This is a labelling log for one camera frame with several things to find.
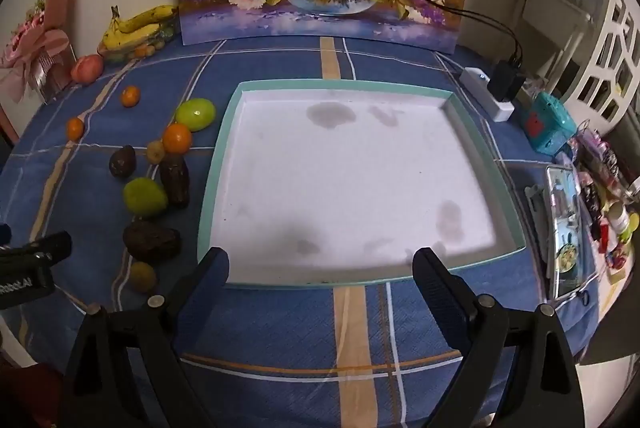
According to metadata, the blue checked tablecloth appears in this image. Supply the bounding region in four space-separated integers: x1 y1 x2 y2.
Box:
0 36 601 428

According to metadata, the white lattice chair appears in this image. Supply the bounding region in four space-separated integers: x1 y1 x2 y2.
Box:
565 0 640 129

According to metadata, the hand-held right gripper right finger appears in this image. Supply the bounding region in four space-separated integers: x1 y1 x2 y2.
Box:
411 247 586 428

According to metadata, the pile of colourful trinkets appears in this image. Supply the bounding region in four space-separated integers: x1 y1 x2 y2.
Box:
575 123 640 283

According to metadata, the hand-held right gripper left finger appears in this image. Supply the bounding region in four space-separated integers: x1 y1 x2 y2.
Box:
59 247 231 428

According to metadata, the smartphone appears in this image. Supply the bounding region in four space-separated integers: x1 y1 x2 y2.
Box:
545 164 586 301

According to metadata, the white tray with teal rim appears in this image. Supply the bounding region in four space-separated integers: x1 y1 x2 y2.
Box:
198 79 527 291

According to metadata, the white power strip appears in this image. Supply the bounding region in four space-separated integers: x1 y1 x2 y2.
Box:
459 66 516 123

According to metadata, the green pear-shaped fruit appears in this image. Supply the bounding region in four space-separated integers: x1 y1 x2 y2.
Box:
123 178 169 217

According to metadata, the red peach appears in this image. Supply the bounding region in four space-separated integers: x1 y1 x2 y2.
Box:
70 54 105 85

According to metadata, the large orange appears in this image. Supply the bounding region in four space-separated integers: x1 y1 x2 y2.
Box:
162 123 193 155

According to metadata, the black charger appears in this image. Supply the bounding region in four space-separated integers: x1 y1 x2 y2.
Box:
486 58 527 103

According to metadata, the dark brown avocado-shaped fruit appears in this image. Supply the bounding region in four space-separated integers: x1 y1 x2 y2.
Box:
109 145 137 179

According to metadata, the round green apple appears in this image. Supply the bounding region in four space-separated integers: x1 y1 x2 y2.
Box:
175 98 217 131

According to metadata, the teal toy box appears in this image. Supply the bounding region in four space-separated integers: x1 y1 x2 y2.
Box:
517 92 576 156

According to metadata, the pink flower bouquet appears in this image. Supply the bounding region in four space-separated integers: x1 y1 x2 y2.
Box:
0 0 77 104

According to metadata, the yellow banana bunch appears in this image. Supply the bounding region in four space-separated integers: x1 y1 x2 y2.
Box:
102 5 179 51

